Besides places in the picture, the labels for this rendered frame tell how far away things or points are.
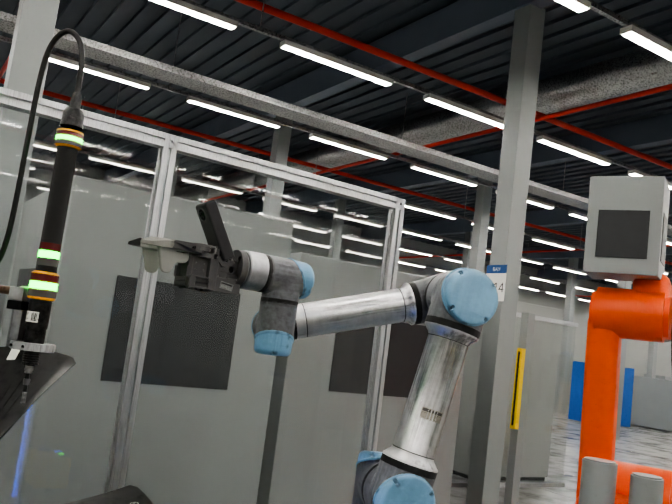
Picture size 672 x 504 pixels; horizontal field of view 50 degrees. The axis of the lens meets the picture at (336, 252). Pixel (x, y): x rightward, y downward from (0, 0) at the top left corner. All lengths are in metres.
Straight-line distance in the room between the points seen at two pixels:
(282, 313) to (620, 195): 3.67
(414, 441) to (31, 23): 4.89
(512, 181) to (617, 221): 3.35
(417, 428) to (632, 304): 3.47
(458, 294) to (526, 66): 7.10
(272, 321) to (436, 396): 0.36
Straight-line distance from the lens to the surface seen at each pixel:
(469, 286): 1.47
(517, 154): 8.14
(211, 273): 1.34
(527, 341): 6.85
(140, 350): 2.08
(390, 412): 5.49
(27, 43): 5.83
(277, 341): 1.41
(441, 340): 1.48
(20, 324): 1.28
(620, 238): 4.80
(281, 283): 1.41
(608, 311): 4.85
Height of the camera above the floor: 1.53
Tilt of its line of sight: 7 degrees up
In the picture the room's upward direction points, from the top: 7 degrees clockwise
